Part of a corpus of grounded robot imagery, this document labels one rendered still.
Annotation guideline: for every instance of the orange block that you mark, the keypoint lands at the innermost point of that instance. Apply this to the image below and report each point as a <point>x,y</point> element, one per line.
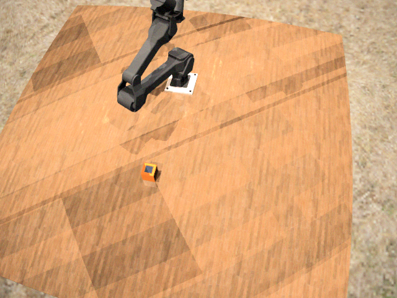
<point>149,172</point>

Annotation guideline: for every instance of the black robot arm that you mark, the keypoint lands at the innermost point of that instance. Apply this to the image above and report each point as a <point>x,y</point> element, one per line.
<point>165,16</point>

